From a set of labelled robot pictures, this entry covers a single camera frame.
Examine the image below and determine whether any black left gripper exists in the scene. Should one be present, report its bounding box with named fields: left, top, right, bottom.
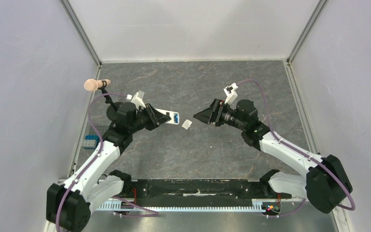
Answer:
left=128, top=102, right=171, bottom=133

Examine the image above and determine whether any white remote control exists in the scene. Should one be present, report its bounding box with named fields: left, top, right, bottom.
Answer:
left=157, top=109, right=180, bottom=125

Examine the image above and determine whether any white battery cover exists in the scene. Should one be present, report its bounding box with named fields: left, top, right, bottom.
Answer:
left=182, top=119, right=192, bottom=130

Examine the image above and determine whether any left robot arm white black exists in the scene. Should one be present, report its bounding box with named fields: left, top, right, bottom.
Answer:
left=46, top=102, right=172, bottom=232

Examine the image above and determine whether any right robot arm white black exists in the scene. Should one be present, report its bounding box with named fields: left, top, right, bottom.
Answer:
left=193, top=99, right=356, bottom=214

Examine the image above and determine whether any grey lego baseplate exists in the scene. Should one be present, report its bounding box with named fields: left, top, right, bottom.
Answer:
left=85, top=125, right=109, bottom=140

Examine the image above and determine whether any blue lego brick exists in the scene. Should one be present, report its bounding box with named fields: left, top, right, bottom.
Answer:
left=81, top=138, right=100, bottom=150

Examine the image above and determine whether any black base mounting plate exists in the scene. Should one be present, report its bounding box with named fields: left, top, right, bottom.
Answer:
left=112, top=179, right=292, bottom=207

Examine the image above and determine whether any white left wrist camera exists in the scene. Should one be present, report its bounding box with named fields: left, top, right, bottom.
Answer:
left=126, top=91, right=146, bottom=110

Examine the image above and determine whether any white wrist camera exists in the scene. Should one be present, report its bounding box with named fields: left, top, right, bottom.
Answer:
left=126, top=91, right=146, bottom=110
left=223, top=83, right=238, bottom=104

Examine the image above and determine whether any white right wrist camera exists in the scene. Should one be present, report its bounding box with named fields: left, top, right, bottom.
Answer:
left=223, top=83, right=238, bottom=104

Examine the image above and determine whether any white cable duct strip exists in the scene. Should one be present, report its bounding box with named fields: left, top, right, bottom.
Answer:
left=96, top=200, right=266, bottom=213

